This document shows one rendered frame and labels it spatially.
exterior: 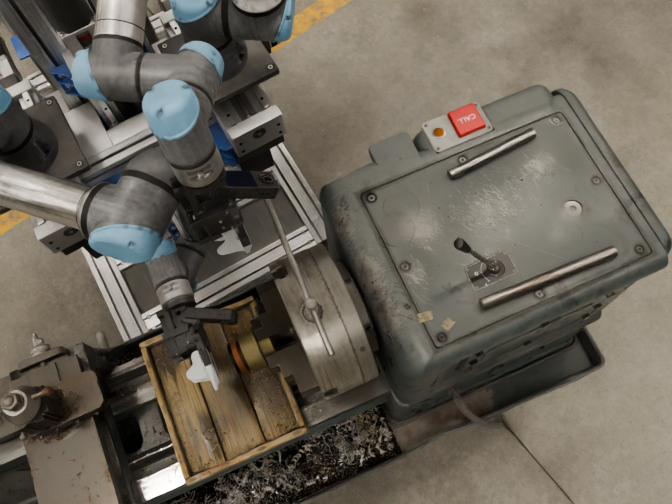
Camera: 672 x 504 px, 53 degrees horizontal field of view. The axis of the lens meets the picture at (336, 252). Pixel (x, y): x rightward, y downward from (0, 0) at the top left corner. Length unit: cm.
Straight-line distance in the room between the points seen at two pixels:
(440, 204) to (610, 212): 33
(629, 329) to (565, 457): 54
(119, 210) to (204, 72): 33
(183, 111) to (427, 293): 60
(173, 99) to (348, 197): 52
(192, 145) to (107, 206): 32
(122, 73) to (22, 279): 197
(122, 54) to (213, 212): 27
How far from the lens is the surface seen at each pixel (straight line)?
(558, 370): 206
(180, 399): 169
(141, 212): 125
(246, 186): 109
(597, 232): 141
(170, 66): 106
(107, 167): 174
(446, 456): 251
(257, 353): 143
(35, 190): 138
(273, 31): 150
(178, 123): 96
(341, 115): 294
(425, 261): 132
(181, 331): 148
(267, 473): 193
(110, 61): 109
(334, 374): 135
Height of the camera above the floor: 249
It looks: 69 degrees down
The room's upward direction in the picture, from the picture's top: 8 degrees counter-clockwise
